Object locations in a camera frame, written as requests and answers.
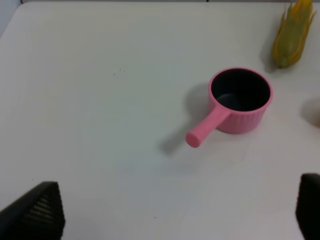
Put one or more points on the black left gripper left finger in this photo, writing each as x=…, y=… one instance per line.
x=36, y=215

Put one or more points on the green yellow toy corn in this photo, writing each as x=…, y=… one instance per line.
x=290, y=39

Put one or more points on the pink toy saucepan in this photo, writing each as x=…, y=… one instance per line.
x=237, y=99

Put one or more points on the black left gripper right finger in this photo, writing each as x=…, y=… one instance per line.
x=308, y=206

